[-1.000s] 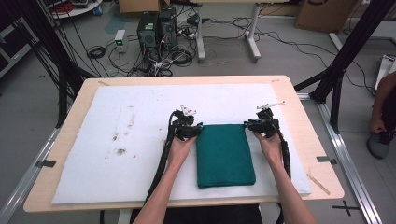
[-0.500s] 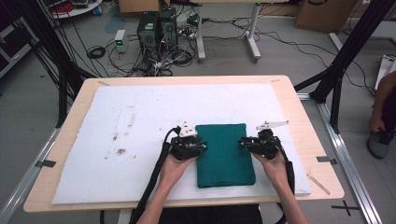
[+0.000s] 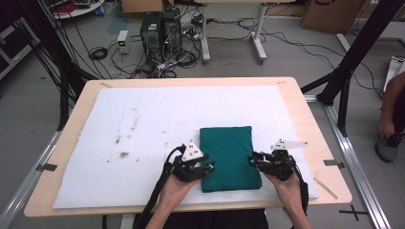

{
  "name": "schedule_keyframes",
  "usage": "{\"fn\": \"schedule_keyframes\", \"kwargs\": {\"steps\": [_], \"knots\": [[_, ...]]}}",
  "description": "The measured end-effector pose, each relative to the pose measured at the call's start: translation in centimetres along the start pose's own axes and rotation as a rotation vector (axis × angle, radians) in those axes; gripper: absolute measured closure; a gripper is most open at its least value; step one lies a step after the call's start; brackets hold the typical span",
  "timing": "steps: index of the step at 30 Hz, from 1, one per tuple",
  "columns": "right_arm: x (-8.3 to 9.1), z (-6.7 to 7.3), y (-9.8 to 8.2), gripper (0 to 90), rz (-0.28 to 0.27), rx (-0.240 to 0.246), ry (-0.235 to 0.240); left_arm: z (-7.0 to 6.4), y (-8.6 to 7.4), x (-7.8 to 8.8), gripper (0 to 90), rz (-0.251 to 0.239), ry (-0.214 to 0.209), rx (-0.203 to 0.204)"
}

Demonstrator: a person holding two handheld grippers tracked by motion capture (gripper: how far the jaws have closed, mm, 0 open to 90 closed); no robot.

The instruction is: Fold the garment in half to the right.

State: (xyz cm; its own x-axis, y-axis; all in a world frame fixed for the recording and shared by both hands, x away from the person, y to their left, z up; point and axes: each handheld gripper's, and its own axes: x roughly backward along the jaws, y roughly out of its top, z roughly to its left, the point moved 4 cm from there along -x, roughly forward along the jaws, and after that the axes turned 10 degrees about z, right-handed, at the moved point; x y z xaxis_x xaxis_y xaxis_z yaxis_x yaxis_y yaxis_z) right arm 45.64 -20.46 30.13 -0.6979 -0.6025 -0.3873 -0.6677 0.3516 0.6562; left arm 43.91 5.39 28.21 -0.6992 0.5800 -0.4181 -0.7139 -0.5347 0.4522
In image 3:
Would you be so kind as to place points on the grey cabinet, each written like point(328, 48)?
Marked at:
point(12, 54)

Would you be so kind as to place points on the thin wooden stick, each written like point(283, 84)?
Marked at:
point(326, 189)

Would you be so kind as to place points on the aluminium floor rail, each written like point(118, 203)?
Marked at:
point(22, 194)
point(359, 178)

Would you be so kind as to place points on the black tape cross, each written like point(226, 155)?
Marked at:
point(353, 212)

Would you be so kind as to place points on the person's left hand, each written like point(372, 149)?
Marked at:
point(175, 194)

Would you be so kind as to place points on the small cardboard box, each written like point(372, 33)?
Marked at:
point(143, 5)

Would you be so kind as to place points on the beige tape piece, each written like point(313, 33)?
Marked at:
point(106, 85)

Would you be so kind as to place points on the black metal frame stand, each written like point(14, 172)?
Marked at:
point(54, 57)
point(353, 54)

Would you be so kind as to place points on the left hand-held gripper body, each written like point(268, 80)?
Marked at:
point(191, 152)

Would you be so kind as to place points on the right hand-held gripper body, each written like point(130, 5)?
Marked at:
point(281, 165)

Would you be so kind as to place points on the white desk frame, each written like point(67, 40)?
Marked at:
point(259, 41)

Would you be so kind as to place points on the person's right hand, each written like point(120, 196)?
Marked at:
point(288, 194)

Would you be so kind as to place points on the white stand base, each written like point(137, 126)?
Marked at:
point(394, 68)

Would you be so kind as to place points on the black computer tower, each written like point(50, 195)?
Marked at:
point(172, 27)
point(151, 31)

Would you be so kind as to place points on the green long-sleeved shirt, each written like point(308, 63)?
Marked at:
point(229, 159)

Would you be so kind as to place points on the white foam mat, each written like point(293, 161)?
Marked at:
point(143, 111)

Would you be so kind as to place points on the grey tape strip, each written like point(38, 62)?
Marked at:
point(334, 163)
point(47, 167)

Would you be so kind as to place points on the large cardboard box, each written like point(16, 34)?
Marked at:
point(332, 16)

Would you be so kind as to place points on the white box with green display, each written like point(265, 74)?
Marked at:
point(123, 41)

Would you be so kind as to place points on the person's dark clothed body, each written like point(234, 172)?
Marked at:
point(216, 220)

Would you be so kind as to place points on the round white table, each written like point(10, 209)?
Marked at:
point(76, 11)

